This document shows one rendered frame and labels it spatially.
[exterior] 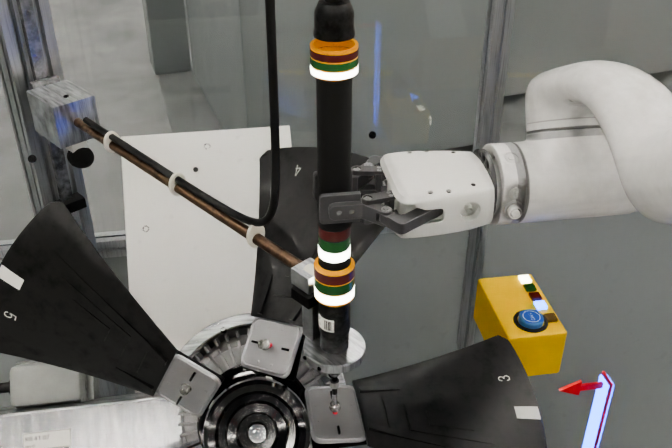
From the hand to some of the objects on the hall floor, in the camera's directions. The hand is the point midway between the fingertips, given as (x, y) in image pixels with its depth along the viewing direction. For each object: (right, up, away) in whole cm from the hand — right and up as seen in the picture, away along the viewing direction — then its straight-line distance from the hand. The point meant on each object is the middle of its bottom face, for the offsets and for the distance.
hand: (335, 196), depth 76 cm
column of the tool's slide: (-50, -101, +121) cm, 166 cm away
